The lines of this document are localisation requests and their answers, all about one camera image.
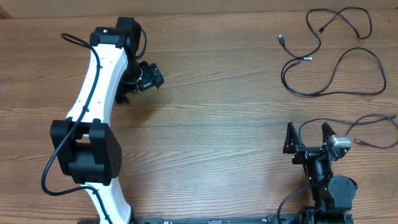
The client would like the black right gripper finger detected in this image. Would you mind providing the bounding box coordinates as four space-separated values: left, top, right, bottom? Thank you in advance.
322 122 336 145
282 122 304 154

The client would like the black cable bundle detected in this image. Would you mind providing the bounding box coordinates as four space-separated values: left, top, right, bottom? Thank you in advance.
298 113 398 149

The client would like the black cable with usb plug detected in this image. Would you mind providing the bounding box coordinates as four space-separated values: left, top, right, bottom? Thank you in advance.
280 47 387 97

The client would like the black thin cable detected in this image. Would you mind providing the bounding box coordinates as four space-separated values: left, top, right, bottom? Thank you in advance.
277 6 373 60

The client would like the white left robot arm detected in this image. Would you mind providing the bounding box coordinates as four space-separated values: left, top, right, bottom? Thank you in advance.
41 17 164 223

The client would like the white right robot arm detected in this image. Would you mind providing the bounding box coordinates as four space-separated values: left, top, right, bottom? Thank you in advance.
277 122 358 224

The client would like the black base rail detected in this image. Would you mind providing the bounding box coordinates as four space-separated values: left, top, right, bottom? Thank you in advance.
130 213 354 224

